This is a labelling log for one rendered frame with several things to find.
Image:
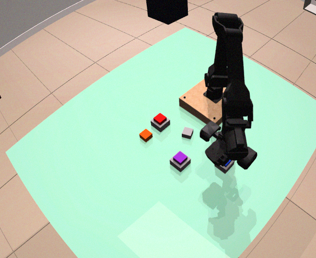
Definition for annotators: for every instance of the purple button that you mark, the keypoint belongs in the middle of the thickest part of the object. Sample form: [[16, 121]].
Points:
[[180, 161]]

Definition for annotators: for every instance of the red button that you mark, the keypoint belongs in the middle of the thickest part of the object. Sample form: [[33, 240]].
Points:
[[160, 122]]

